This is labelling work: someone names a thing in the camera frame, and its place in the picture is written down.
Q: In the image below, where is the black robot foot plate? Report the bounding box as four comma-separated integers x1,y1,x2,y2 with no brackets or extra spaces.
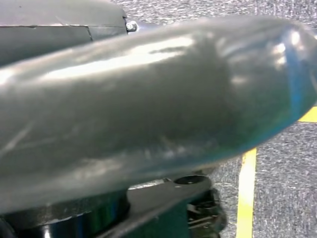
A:
0,167,227,238

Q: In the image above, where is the yellow floor tape outline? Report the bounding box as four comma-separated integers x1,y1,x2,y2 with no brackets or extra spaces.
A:
235,106,317,238

